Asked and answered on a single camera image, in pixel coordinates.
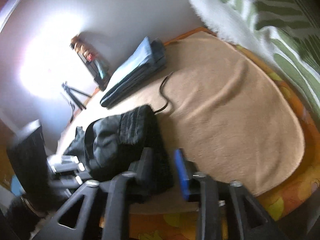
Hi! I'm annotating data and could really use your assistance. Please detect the beige blanket mat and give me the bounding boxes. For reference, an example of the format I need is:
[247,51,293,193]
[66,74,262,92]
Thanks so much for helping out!
[56,31,306,214]

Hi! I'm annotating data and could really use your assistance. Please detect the black tripod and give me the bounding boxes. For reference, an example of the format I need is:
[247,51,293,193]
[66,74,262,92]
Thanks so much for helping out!
[61,81,93,111]

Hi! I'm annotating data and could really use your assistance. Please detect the blue chair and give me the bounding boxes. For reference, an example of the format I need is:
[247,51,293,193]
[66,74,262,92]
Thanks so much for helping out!
[10,175,25,197]

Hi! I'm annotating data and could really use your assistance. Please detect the folded light blue cloth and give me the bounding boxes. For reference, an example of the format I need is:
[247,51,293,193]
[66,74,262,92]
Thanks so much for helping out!
[100,37,167,109]

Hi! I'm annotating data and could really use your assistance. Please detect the green white patterned blanket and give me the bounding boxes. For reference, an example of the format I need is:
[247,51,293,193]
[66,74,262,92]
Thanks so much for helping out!
[189,0,319,115]

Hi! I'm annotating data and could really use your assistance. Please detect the dark green pants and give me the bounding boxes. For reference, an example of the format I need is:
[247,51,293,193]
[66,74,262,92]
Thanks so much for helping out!
[64,105,174,194]

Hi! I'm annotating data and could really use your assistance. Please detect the bright ring light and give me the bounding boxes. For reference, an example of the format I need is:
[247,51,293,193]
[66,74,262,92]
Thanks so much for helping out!
[19,10,97,99]

